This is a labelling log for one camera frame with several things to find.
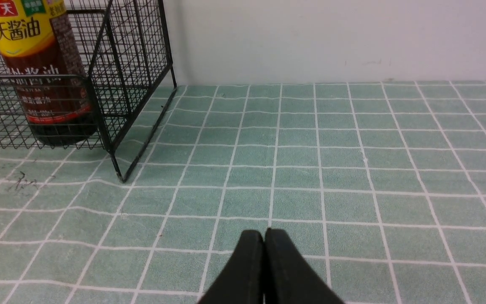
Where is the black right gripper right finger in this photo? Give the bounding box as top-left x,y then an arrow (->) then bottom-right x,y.
264,228 -> 344,304

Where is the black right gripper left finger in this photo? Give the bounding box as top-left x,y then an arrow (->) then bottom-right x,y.
198,230 -> 264,304

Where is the dark soy sauce bottle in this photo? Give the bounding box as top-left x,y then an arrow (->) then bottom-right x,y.
0,0 -> 97,147

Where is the green checkered tablecloth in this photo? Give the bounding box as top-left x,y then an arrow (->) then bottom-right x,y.
0,81 -> 486,304

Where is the black wire mesh shelf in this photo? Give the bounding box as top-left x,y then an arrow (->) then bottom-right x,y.
0,0 -> 177,182

